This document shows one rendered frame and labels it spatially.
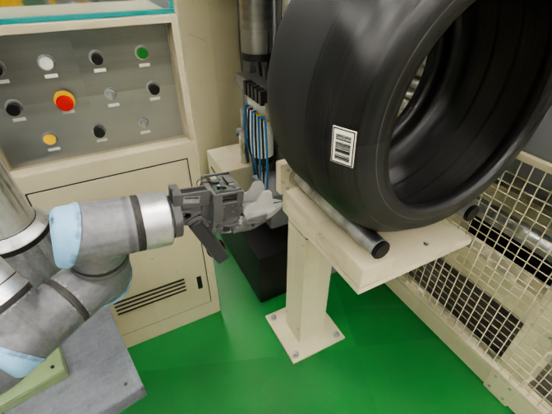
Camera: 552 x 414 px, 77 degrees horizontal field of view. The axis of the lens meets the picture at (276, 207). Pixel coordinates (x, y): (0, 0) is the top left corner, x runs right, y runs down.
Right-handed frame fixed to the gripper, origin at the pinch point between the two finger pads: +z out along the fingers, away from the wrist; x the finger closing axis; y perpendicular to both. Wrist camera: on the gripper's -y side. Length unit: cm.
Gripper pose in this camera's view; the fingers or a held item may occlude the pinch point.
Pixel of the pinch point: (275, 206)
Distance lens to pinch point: 67.6
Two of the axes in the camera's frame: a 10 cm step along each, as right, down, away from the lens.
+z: 8.8, -1.7, 4.4
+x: -4.6, -5.3, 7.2
